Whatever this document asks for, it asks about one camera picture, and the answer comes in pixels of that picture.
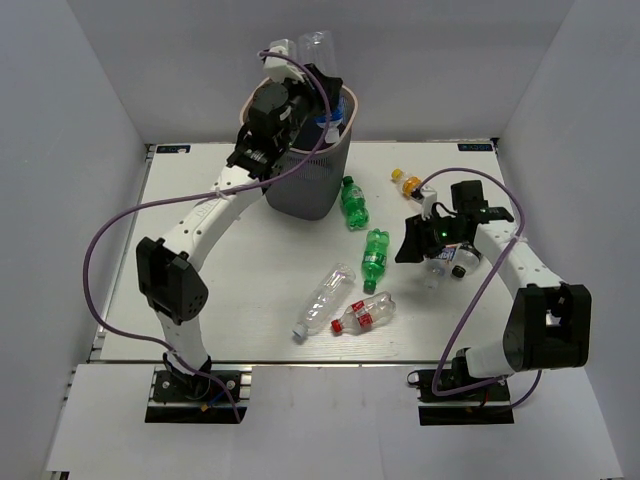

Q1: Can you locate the clear unlabelled plastic bottle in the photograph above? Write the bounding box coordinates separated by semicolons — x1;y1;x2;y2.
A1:
292;263;356;343

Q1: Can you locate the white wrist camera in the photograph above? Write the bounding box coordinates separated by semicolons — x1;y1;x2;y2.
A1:
410;184;438;219
260;39;305;84

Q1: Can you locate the black label black cap bottle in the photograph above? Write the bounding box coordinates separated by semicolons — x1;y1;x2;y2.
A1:
451;242;482;280

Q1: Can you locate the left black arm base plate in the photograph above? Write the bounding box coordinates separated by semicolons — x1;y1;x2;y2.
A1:
145;366;252;425

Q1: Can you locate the green soda bottle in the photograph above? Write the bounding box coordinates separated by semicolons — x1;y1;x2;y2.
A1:
361;229;390;294
340;176;369;230

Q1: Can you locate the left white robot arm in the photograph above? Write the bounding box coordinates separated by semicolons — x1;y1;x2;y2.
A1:
136;63;343;399

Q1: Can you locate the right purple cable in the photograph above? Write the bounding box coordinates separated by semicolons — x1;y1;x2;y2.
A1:
418;167;543;410

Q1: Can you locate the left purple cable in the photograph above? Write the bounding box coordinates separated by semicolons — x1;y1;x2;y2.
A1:
82;49;331;424

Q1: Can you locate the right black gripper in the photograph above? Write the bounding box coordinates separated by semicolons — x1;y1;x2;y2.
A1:
395;210;468;263

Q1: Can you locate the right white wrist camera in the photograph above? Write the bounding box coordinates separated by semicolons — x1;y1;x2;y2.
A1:
410;184;438;219

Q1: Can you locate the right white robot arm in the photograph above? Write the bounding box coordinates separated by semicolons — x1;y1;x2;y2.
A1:
395;180;592;399

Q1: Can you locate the blue label water bottle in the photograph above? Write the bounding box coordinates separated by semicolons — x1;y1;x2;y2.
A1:
297;29;347;144

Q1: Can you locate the grey mesh waste bin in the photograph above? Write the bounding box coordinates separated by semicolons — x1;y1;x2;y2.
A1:
240;79;359;221

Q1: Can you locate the orange cap juice bottle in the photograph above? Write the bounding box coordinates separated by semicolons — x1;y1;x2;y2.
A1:
391;168;424;202

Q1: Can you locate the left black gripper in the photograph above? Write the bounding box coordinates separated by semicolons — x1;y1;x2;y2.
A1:
271;63;341;152

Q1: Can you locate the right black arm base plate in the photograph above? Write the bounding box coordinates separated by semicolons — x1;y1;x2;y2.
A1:
406;369;514;427

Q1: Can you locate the red label cola bottle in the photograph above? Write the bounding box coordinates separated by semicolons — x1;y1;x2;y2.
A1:
330;291;396;335

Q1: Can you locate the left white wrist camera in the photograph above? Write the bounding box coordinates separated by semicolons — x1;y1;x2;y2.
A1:
260;39;305;84

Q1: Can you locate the purple cable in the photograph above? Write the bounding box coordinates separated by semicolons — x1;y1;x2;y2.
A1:
418;167;543;410
82;49;331;424

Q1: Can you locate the white blue orange label bottle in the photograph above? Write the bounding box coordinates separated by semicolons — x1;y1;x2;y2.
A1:
425;245;457;291

